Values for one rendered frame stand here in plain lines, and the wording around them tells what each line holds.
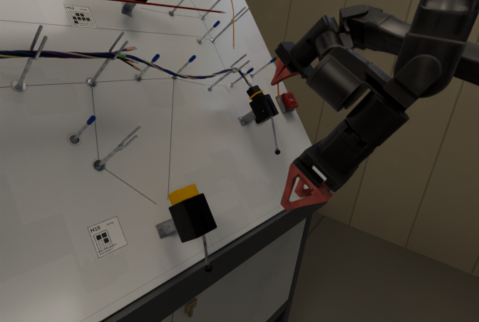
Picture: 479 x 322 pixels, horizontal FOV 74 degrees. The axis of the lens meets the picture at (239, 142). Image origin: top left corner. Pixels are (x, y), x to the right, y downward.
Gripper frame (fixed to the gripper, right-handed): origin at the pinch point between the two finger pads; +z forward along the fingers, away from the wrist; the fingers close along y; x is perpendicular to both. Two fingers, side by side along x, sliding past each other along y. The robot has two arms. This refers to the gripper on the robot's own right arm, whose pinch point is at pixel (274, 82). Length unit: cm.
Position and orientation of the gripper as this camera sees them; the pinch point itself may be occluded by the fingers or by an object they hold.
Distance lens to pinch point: 84.1
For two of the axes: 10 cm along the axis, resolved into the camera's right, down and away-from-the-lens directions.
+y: 5.6, 8.1, -1.8
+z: -5.8, 5.3, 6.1
